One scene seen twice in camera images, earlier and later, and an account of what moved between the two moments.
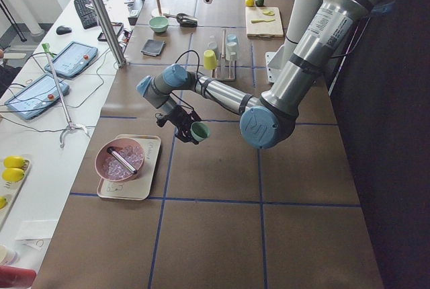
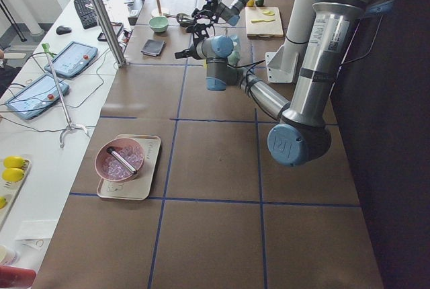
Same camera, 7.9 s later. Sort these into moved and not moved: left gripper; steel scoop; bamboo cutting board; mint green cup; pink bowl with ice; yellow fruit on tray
Moved: mint green cup; left gripper
Not moved: yellow fruit on tray; bamboo cutting board; pink bowl with ice; steel scoop
